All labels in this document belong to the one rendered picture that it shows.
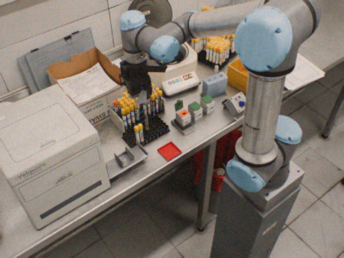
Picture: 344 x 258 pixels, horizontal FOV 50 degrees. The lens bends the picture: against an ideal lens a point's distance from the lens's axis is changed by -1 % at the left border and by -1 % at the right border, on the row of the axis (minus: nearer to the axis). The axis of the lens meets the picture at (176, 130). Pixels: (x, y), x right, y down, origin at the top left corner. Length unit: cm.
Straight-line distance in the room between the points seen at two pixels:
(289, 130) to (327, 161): 157
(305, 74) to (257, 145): 90
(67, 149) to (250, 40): 60
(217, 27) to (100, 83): 74
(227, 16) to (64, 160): 61
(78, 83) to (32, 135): 56
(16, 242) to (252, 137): 81
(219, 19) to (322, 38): 116
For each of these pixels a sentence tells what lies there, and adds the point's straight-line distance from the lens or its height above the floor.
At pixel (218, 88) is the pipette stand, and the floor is 93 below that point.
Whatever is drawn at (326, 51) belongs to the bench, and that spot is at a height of 87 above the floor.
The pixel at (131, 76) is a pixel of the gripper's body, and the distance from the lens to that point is 121.
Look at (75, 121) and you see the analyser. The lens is 114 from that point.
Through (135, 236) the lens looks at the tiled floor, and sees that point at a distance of 221.
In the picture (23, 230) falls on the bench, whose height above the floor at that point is 87.
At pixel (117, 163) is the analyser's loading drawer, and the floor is 92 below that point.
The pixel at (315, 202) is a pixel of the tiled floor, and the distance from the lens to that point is 246.
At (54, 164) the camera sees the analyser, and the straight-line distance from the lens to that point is 111.
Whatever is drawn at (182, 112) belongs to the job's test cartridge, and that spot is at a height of 95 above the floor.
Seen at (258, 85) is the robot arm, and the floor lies 143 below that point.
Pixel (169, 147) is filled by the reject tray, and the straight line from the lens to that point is 142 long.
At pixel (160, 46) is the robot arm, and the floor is 137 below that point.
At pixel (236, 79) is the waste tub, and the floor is 93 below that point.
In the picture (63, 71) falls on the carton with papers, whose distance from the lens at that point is 167.
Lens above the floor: 197
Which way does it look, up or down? 48 degrees down
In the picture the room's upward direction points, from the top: straight up
